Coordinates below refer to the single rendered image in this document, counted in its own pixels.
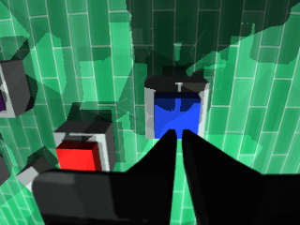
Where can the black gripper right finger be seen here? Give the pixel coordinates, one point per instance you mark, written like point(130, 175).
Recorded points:
point(225, 191)

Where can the red button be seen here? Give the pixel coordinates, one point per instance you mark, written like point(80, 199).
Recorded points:
point(86, 145)

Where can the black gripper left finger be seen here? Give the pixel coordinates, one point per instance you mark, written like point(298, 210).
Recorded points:
point(142, 195)

